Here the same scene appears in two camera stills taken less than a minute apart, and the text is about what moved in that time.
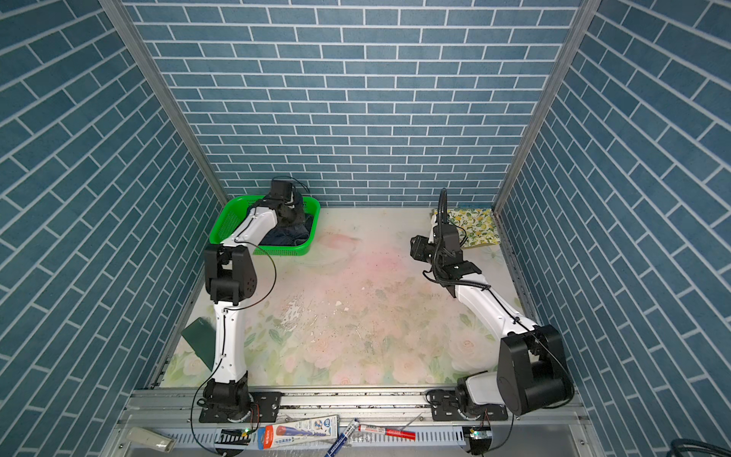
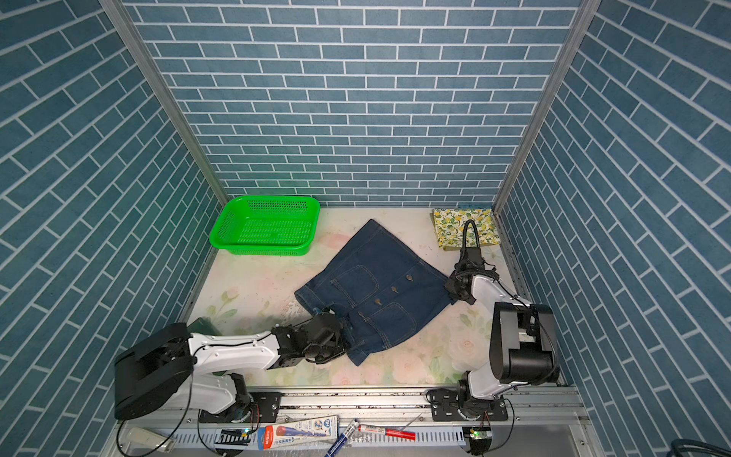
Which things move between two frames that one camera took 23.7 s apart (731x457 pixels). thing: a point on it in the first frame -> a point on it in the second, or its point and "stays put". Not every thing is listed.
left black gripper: [300, 214] -> [339, 337]
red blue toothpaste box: [299, 431] stays put
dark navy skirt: [284, 235] -> [379, 291]
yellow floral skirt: [480, 225] stays put
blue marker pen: [340, 441] stays put
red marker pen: [403, 434] stays put
